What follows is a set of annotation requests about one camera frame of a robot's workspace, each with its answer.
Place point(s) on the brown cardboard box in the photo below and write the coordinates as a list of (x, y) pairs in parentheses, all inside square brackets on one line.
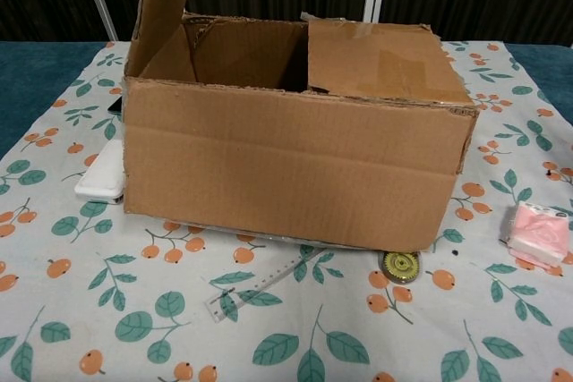
[(291, 167)]

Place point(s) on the clear plastic ruler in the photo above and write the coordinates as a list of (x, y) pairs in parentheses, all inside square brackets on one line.
[(264, 281)]

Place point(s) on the correction tape dispenser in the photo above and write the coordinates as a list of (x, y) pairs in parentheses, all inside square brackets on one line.
[(399, 268)]

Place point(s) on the black smartphone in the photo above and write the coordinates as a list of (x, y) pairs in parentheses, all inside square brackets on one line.
[(116, 107)]

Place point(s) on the white power bank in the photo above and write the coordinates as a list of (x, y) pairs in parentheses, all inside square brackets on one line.
[(103, 178)]

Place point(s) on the floral orange green tablecloth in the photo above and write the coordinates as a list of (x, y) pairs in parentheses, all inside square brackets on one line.
[(134, 292)]

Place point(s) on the pink tissue pack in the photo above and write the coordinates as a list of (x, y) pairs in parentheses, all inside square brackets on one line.
[(537, 232)]

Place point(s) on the teal table cover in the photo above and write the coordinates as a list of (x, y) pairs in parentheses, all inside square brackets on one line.
[(31, 73)]

